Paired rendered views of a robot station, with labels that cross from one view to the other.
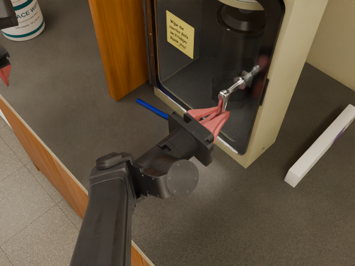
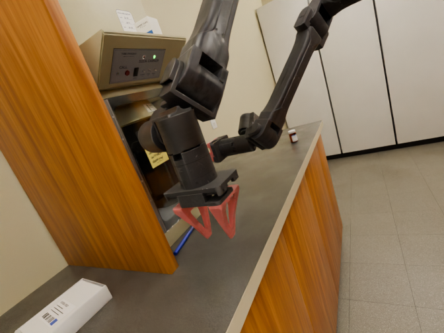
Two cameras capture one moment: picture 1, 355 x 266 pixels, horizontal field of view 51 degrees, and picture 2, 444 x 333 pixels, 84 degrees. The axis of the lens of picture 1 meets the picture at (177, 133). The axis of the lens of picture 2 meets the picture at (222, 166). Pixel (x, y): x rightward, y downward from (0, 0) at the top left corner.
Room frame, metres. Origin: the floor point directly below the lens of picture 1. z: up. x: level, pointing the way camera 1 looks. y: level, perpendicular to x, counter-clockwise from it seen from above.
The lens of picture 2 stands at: (0.59, 0.75, 1.29)
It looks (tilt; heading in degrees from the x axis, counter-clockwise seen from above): 14 degrees down; 256
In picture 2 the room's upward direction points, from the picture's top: 20 degrees counter-clockwise
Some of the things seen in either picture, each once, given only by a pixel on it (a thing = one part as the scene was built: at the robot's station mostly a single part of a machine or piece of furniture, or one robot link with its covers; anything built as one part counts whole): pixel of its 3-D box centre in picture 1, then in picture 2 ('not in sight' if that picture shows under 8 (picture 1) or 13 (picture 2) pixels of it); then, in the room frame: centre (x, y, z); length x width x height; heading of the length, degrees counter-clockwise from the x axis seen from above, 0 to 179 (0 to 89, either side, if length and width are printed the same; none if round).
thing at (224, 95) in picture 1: (228, 102); not in sight; (0.45, -0.09, 1.17); 0.05 x 0.03 x 0.10; 133
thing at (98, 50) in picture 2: not in sight; (145, 60); (0.51, -0.01, 1.46); 0.32 x 0.12 x 0.10; 44
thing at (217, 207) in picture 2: not in sight; (215, 211); (0.54, 0.40, 1.14); 0.07 x 0.07 x 0.09; 43
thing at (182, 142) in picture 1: (179, 146); (228, 147); (0.37, 0.00, 1.14); 0.10 x 0.07 x 0.07; 43
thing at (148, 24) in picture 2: not in sight; (149, 32); (0.46, -0.05, 1.54); 0.05 x 0.05 x 0.06; 51
